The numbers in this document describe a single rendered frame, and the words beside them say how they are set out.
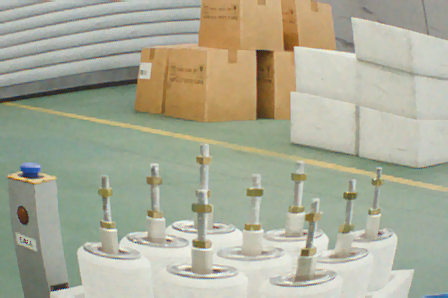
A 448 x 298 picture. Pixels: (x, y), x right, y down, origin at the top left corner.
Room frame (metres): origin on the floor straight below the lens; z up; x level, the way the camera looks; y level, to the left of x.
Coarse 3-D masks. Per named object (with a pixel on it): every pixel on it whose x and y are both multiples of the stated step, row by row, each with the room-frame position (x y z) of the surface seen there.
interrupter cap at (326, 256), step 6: (324, 252) 1.27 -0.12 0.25; (330, 252) 1.27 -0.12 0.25; (354, 252) 1.26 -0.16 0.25; (360, 252) 1.24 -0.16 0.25; (366, 252) 1.23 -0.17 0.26; (318, 258) 1.24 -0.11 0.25; (324, 258) 1.24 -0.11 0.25; (330, 258) 1.24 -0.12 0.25; (336, 258) 1.22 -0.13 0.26; (342, 258) 1.22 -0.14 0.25; (348, 258) 1.21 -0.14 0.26; (354, 258) 1.21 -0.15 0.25; (360, 258) 1.22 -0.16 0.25
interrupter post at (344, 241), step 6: (342, 234) 1.24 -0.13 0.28; (348, 234) 1.24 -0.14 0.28; (336, 240) 1.25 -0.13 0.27; (342, 240) 1.24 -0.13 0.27; (348, 240) 1.24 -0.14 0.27; (336, 246) 1.24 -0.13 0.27; (342, 246) 1.24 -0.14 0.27; (348, 246) 1.24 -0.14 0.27; (336, 252) 1.24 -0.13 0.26; (342, 252) 1.24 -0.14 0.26; (348, 252) 1.24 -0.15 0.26
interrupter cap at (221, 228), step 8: (176, 224) 1.46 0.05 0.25; (184, 224) 1.47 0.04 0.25; (192, 224) 1.47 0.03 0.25; (216, 224) 1.48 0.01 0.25; (224, 224) 1.48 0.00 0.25; (184, 232) 1.43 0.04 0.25; (192, 232) 1.42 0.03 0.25; (208, 232) 1.42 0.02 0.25; (216, 232) 1.42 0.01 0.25; (224, 232) 1.43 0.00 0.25; (232, 232) 1.44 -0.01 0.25
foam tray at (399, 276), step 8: (392, 272) 1.39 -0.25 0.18; (400, 272) 1.38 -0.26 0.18; (408, 272) 1.37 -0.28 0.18; (392, 280) 1.34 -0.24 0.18; (400, 280) 1.33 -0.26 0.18; (408, 280) 1.36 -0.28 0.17; (72, 288) 1.27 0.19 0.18; (80, 288) 1.28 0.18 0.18; (384, 288) 1.30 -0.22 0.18; (392, 288) 1.29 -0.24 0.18; (400, 288) 1.32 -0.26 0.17; (408, 288) 1.38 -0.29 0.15; (56, 296) 1.20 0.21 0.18; (64, 296) 1.21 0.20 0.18; (72, 296) 1.22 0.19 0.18; (80, 296) 1.25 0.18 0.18; (368, 296) 1.28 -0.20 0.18; (376, 296) 1.26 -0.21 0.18; (384, 296) 1.25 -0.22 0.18; (392, 296) 1.28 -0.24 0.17; (400, 296) 1.33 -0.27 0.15
